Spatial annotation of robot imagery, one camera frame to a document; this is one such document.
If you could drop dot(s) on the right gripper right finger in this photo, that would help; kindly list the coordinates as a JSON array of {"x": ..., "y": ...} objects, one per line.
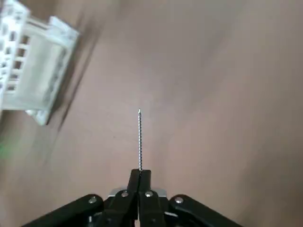
[{"x": 151, "y": 208}]

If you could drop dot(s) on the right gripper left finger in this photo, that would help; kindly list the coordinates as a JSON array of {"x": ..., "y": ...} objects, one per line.
[{"x": 118, "y": 208}]

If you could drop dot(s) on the white test tube rack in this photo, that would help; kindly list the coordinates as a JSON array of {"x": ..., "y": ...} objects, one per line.
[{"x": 35, "y": 59}]

